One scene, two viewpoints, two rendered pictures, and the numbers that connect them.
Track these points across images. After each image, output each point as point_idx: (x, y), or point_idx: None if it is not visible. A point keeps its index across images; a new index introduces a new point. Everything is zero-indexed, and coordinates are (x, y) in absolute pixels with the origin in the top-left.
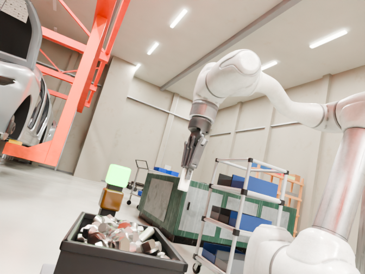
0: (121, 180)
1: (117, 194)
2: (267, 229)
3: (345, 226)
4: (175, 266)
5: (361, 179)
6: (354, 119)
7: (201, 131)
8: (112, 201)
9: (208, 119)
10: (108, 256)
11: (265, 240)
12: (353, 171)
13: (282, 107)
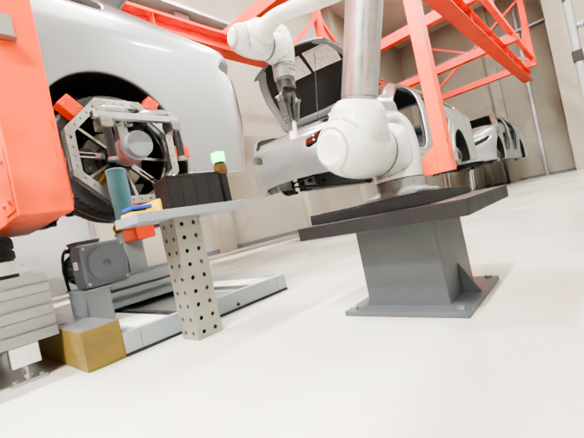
0: (215, 158)
1: (216, 166)
2: None
3: (347, 83)
4: (163, 177)
5: (351, 19)
6: None
7: (279, 90)
8: (216, 169)
9: (281, 76)
10: (156, 182)
11: None
12: (345, 17)
13: (316, 6)
